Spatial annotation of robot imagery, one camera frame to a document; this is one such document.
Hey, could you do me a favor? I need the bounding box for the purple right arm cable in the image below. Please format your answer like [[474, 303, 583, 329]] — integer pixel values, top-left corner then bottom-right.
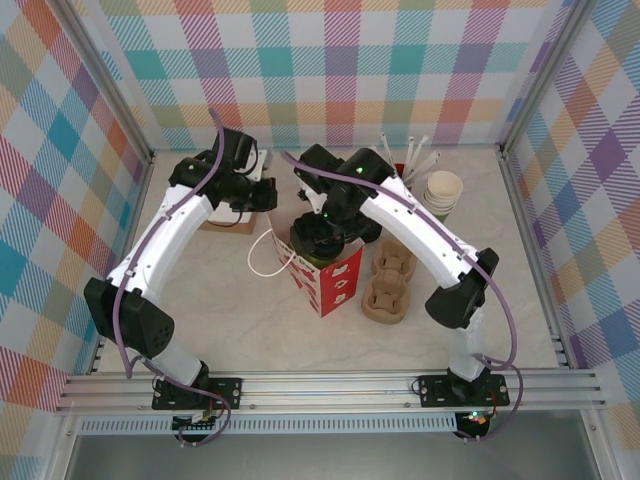
[[279, 149, 525, 444]]

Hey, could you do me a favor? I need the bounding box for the green paper cup stack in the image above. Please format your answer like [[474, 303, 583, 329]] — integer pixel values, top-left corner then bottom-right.
[[421, 170, 465, 226]]

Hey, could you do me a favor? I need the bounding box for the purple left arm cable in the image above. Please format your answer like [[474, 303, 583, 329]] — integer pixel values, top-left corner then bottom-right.
[[112, 107, 232, 448]]

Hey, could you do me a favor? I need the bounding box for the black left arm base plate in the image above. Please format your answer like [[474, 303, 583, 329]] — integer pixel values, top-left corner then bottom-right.
[[151, 377, 244, 412]]

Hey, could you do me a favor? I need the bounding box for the aluminium side rail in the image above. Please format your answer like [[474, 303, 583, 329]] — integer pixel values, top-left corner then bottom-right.
[[498, 149, 574, 369], [88, 149, 156, 376]]

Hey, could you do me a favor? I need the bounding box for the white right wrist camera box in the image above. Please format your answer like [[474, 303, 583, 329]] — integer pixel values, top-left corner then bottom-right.
[[298, 187, 324, 215]]

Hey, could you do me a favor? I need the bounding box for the aluminium frame post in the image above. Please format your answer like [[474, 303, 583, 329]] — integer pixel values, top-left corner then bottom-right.
[[497, 0, 596, 161], [59, 0, 156, 166]]

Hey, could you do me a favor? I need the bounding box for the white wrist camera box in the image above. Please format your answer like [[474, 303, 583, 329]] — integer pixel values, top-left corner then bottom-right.
[[244, 148, 274, 181], [298, 187, 324, 215]]

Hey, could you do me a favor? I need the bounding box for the red and white gift bag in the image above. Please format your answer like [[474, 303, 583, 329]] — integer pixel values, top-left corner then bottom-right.
[[248, 227, 364, 319]]

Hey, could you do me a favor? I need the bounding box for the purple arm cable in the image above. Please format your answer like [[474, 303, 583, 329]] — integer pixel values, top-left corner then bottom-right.
[[279, 149, 525, 444], [112, 107, 232, 448]]

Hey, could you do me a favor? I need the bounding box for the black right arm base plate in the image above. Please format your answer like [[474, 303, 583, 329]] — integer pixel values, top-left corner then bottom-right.
[[417, 374, 511, 409]]

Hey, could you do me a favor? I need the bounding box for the brown pulp cup carrier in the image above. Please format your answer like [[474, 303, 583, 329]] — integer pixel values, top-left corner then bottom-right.
[[360, 239, 419, 326]]

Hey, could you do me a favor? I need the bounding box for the slotted grey cable duct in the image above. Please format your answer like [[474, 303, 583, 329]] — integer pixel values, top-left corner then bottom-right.
[[77, 413, 459, 435]]

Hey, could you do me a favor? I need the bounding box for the aluminium front rail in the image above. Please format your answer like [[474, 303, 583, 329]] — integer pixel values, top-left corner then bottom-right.
[[54, 369, 609, 414]]

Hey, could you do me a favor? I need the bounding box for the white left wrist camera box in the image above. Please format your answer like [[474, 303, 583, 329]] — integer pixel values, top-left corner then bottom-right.
[[244, 148, 274, 181]]

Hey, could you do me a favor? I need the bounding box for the green cup with black lid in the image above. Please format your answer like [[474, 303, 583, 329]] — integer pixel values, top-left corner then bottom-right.
[[302, 238, 346, 265]]

